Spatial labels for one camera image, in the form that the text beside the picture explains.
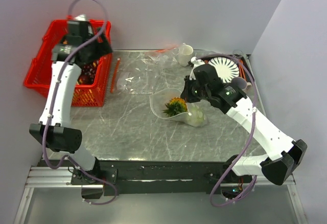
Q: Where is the toy pineapple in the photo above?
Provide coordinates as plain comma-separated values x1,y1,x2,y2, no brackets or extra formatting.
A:
162,97,188,117

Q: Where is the polka dot zip bag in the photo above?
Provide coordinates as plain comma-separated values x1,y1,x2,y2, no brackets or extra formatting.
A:
149,88,208,127

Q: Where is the toy green cabbage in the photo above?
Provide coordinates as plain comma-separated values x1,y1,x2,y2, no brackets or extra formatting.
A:
185,103,208,127

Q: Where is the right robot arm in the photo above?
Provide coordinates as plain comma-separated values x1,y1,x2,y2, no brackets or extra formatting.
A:
180,64,308,186

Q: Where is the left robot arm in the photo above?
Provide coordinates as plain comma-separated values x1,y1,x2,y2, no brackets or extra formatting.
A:
29,20,112,184

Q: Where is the crumpled clear bag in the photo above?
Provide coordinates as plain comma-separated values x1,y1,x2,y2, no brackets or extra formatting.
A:
141,44,181,69

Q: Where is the clear red-zipper bag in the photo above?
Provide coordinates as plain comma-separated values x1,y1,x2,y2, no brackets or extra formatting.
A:
110,57,161,95

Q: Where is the toy grapes bunch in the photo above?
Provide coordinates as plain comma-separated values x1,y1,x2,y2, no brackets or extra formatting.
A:
78,60,99,85

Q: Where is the striped white plate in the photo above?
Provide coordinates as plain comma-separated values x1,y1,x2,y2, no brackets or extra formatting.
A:
208,57,240,83

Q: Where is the beige purple mug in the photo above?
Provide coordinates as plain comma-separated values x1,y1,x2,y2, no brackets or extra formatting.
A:
231,77,252,93

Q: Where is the orange spoon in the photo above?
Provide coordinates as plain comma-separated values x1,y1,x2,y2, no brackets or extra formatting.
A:
239,65,246,80

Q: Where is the black tray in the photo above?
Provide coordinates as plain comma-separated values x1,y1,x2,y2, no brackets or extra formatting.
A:
197,55,254,83

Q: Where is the clear glass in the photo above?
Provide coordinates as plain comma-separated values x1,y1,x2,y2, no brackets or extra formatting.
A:
232,50,243,56

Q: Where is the red plastic basket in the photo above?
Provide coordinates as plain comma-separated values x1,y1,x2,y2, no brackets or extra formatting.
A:
24,19,112,107

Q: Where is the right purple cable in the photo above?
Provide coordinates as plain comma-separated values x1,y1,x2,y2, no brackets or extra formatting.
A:
198,54,259,208

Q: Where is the black base frame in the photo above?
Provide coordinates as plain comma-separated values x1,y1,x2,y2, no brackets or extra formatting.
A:
70,157,253,196

